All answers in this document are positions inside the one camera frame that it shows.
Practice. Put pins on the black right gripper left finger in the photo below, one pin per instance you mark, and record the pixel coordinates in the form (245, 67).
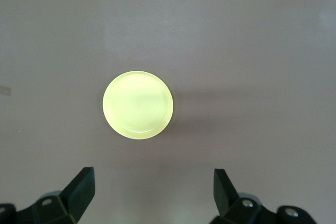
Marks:
(78, 192)

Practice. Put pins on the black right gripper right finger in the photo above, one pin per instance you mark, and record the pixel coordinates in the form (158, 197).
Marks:
(224, 195)

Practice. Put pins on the yellow round plate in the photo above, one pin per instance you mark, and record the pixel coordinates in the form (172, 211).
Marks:
(138, 105)

